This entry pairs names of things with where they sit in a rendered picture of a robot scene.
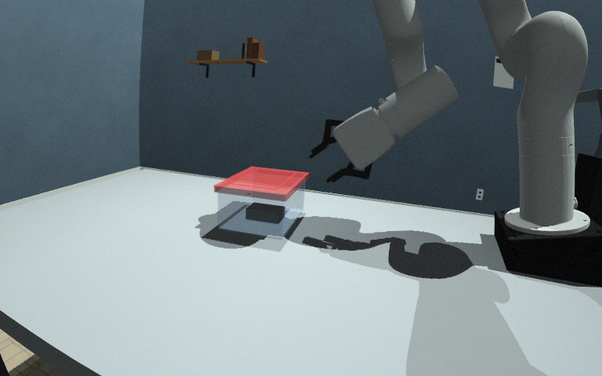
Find red lid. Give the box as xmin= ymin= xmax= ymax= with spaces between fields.
xmin=214 ymin=167 xmax=309 ymax=201

